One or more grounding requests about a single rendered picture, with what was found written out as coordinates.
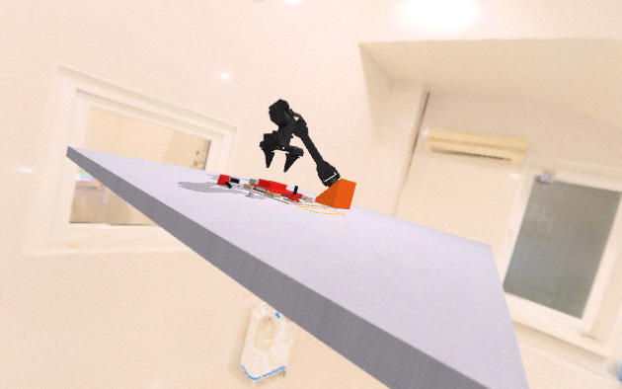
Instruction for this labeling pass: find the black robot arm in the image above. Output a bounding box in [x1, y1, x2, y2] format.
[263, 99, 340, 188]

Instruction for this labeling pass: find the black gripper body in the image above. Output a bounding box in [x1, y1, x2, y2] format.
[259, 128, 304, 157]

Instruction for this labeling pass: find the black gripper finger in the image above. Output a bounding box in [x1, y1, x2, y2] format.
[261, 148, 275, 168]
[283, 153, 300, 173]

